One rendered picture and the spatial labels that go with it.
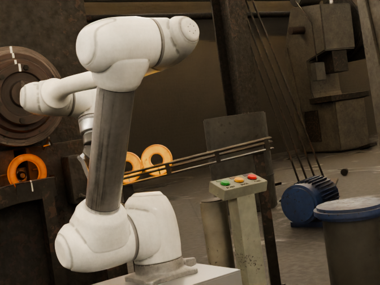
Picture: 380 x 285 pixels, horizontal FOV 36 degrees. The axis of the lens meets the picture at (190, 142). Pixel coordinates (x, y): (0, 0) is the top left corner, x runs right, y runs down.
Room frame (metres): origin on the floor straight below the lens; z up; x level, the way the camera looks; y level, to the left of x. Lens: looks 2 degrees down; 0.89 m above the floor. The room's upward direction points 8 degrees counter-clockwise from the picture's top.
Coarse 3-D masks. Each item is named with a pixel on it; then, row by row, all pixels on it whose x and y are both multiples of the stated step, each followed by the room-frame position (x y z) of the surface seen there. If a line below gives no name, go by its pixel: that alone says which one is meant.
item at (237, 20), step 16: (224, 0) 6.99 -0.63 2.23; (240, 0) 6.86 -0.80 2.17; (224, 16) 7.03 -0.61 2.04; (240, 16) 6.84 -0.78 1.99; (224, 32) 7.06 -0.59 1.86; (240, 32) 6.83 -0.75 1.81; (224, 48) 7.06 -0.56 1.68; (240, 48) 6.81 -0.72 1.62; (224, 64) 7.05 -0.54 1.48; (240, 64) 6.79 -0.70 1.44; (224, 80) 7.03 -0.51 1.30; (240, 80) 6.77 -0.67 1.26; (224, 96) 7.01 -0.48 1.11; (240, 96) 6.76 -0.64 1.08; (256, 96) 6.89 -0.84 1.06; (240, 112) 6.99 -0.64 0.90
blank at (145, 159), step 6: (156, 144) 2.91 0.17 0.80; (144, 150) 2.89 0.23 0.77; (150, 150) 2.89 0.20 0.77; (156, 150) 2.89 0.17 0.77; (162, 150) 2.89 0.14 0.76; (168, 150) 2.89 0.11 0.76; (144, 156) 2.89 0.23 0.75; (150, 156) 2.89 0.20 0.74; (162, 156) 2.89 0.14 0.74; (168, 156) 2.89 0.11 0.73; (144, 162) 2.89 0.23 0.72; (150, 162) 2.90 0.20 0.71; (162, 162) 2.89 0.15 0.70; (156, 168) 2.89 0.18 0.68; (150, 174) 2.89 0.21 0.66; (156, 174) 2.89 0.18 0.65; (162, 174) 2.89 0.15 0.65
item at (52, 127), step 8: (0, 48) 2.76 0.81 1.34; (8, 48) 2.78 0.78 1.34; (16, 48) 2.80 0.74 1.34; (24, 48) 2.82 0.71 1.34; (32, 56) 2.84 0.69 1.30; (40, 56) 2.86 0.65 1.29; (48, 64) 2.88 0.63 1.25; (56, 72) 2.89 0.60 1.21; (56, 120) 2.87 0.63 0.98; (48, 128) 2.85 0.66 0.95; (0, 136) 2.72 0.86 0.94; (40, 136) 2.83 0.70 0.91; (8, 144) 2.74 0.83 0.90; (16, 144) 2.76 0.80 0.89; (24, 144) 2.78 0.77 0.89
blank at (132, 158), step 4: (128, 152) 2.90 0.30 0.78; (128, 156) 2.89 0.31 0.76; (132, 156) 2.89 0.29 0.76; (136, 156) 2.89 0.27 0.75; (128, 160) 2.89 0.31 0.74; (132, 160) 2.89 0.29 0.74; (136, 160) 2.89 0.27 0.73; (140, 160) 2.92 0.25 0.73; (132, 164) 2.89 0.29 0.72; (136, 164) 2.89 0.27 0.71; (140, 164) 2.89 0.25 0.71; (136, 168) 2.89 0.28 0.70; (140, 168) 2.89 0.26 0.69; (136, 172) 2.89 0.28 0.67; (140, 172) 2.89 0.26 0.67; (124, 176) 2.89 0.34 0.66; (136, 176) 2.89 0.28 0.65; (124, 180) 2.89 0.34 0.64; (128, 180) 2.89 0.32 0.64; (132, 180) 2.89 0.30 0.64
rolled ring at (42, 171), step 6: (18, 156) 2.79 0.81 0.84; (24, 156) 2.79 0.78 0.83; (30, 156) 2.81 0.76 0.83; (36, 156) 2.82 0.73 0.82; (12, 162) 2.76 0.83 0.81; (18, 162) 2.78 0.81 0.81; (36, 162) 2.82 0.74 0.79; (42, 162) 2.84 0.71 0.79; (12, 168) 2.76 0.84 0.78; (42, 168) 2.84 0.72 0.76; (12, 174) 2.76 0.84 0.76; (42, 174) 2.83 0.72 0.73; (12, 180) 2.76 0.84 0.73
